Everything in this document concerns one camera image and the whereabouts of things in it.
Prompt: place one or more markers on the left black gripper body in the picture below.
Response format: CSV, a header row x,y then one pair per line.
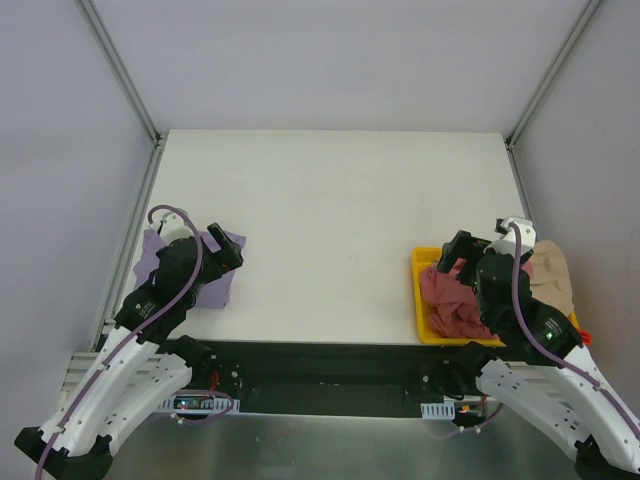
x,y
223,247

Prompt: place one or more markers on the pink red t shirt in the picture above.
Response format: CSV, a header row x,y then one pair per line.
x,y
452,309

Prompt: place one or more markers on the right white cable duct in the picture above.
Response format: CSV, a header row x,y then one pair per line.
x,y
438,411

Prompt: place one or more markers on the aluminium frame post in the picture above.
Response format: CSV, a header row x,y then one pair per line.
x,y
562,55
98,27

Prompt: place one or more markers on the folded lavender t shirt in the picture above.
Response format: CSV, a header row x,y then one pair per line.
x,y
220,287

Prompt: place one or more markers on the yellow plastic tray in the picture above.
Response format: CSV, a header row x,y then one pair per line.
x,y
422,258

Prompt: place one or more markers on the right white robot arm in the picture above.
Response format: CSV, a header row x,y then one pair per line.
x,y
591,423

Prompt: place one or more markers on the orange t shirt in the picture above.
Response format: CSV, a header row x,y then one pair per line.
x,y
586,336

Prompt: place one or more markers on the aluminium front frame rail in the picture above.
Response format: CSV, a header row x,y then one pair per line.
x,y
85,370

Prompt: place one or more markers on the right aluminium frame post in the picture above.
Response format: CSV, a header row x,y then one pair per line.
x,y
562,55

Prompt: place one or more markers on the white cable duct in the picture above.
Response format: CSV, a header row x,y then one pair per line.
x,y
438,411
191,404

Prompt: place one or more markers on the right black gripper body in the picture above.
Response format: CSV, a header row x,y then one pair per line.
x,y
461,245

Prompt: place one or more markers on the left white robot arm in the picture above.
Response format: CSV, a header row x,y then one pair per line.
x,y
82,438

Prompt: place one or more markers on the left white cable duct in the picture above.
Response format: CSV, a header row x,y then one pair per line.
x,y
191,404

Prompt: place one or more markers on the beige t shirt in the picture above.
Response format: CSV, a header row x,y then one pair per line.
x,y
549,277

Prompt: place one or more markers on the left aluminium frame post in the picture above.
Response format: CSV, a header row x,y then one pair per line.
x,y
98,27

